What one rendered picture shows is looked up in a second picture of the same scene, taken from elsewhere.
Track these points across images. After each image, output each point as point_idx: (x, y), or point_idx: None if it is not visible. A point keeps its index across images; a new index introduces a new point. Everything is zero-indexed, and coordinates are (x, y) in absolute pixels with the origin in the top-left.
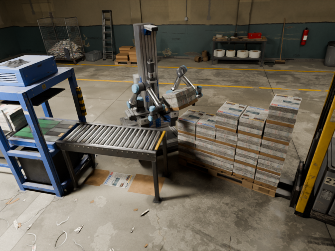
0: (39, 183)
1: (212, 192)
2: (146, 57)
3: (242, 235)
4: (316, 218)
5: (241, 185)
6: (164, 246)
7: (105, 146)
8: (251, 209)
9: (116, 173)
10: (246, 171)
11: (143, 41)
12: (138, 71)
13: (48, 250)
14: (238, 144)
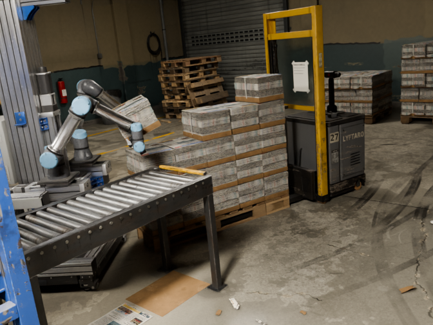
0: None
1: (246, 239)
2: (33, 64)
3: (330, 237)
4: (336, 194)
5: (254, 217)
6: (314, 295)
7: (133, 207)
8: (296, 222)
9: (93, 324)
10: (254, 190)
11: (24, 31)
12: (8, 104)
13: None
14: (237, 152)
